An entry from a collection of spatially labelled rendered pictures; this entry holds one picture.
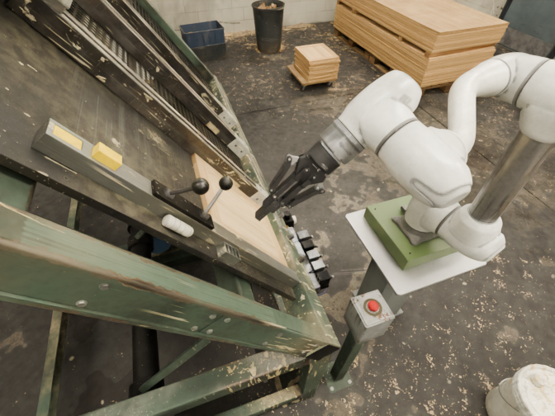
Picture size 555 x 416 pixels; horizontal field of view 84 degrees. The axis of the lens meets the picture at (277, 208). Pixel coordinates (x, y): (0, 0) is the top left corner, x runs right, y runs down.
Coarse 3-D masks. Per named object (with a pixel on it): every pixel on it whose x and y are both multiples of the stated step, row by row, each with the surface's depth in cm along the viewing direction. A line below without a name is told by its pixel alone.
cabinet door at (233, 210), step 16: (192, 160) 111; (208, 176) 111; (208, 192) 102; (224, 192) 115; (240, 192) 132; (224, 208) 106; (240, 208) 121; (256, 208) 138; (224, 224) 97; (240, 224) 111; (256, 224) 126; (256, 240) 114; (272, 240) 131; (272, 256) 118
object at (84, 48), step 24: (24, 0) 70; (48, 0) 72; (72, 0) 76; (48, 24) 74; (72, 24) 76; (72, 48) 79; (96, 48) 81; (96, 72) 85; (120, 72) 87; (120, 96) 91; (144, 96) 93; (168, 120) 101; (192, 144) 111; (216, 168) 122; (264, 192) 146
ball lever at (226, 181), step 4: (220, 180) 81; (224, 180) 80; (228, 180) 80; (220, 184) 81; (224, 184) 80; (228, 184) 80; (232, 184) 82; (220, 188) 81; (224, 188) 81; (228, 188) 81; (220, 192) 81; (216, 196) 81; (212, 200) 81; (212, 204) 81; (208, 208) 81; (200, 212) 80; (204, 212) 80; (204, 216) 80; (208, 216) 81
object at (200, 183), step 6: (198, 180) 65; (204, 180) 66; (192, 186) 65; (198, 186) 65; (204, 186) 65; (168, 192) 71; (174, 192) 70; (180, 192) 69; (198, 192) 65; (204, 192) 66
